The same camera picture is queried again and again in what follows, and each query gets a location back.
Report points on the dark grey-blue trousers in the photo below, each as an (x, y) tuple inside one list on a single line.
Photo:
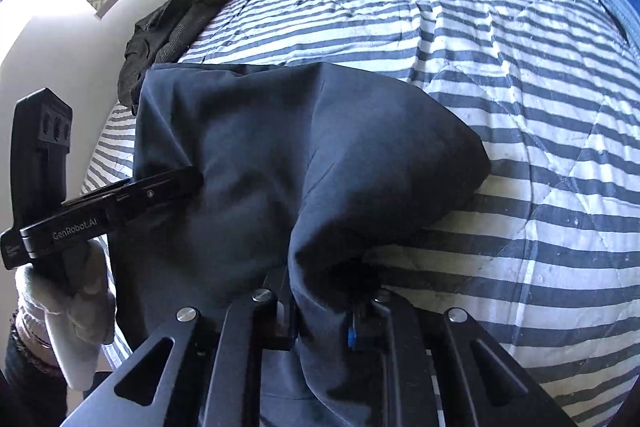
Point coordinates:
[(308, 168)]

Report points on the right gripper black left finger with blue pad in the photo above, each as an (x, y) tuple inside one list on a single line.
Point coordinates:
[(189, 374)]

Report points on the black crumpled garment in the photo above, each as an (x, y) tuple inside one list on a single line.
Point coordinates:
[(162, 37)]

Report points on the white gloved left hand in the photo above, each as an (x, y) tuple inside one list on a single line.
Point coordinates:
[(68, 330)]

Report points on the blue white striped bed cover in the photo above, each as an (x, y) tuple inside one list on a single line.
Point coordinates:
[(546, 255)]

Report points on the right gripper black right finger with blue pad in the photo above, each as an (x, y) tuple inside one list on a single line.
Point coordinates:
[(446, 369)]

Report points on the light blue folded garment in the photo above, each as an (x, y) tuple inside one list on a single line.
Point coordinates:
[(628, 18)]

